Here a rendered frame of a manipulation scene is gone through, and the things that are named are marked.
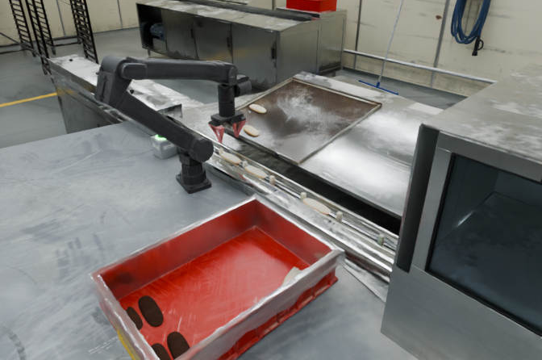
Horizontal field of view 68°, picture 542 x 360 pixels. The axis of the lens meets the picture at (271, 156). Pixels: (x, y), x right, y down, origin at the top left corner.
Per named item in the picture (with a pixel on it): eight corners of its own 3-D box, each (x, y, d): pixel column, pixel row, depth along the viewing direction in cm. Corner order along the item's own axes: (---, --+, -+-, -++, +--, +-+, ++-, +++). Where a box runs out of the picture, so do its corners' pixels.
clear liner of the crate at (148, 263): (92, 304, 91) (83, 272, 87) (256, 219, 120) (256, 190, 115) (165, 420, 69) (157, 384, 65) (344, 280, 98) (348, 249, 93)
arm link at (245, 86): (210, 64, 135) (228, 69, 130) (235, 57, 142) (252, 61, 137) (213, 98, 140) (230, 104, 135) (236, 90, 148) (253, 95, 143)
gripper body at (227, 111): (244, 118, 143) (243, 98, 140) (221, 126, 137) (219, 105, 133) (232, 113, 147) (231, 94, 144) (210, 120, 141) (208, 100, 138)
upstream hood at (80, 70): (50, 70, 253) (47, 56, 249) (79, 65, 264) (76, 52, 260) (148, 129, 173) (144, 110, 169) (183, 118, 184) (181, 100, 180)
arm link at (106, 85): (77, 93, 104) (97, 102, 99) (105, 49, 106) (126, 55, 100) (187, 156, 140) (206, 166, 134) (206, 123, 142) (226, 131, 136)
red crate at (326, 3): (285, 8, 485) (285, -4, 479) (303, 5, 508) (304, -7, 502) (318, 12, 455) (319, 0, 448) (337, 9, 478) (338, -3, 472)
